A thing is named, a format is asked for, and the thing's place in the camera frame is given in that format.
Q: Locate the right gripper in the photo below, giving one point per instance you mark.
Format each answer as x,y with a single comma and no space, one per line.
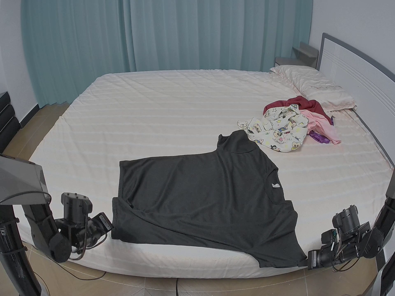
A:
327,256

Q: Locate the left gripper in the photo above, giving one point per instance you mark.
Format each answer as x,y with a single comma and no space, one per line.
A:
92,234

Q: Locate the black T-shirt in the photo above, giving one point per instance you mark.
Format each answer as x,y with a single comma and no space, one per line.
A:
200,196

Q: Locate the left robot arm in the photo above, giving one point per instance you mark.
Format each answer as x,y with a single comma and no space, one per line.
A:
18,177

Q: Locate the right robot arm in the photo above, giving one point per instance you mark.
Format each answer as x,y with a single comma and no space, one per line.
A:
375,239

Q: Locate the purple garment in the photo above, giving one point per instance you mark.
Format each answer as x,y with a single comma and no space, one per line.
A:
319,138

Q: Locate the pink garment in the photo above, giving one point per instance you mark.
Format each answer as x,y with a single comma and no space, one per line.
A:
324,126

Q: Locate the white printed pyjama top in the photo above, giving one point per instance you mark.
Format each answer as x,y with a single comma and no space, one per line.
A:
280,131

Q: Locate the black chest of drawers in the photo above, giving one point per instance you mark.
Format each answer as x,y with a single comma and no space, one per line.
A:
7,122

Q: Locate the bed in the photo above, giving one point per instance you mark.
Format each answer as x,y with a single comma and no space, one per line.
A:
169,109

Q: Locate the dark red garment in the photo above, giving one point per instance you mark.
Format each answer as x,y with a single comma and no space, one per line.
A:
313,105

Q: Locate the cream pillow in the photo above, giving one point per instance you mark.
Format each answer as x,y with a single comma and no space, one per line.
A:
317,86

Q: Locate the blue-green curtain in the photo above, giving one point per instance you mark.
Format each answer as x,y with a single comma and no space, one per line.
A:
77,42
216,26

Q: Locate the grey bedside table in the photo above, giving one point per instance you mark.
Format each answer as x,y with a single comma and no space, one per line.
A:
297,59

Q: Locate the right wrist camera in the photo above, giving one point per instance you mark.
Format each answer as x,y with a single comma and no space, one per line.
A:
328,237

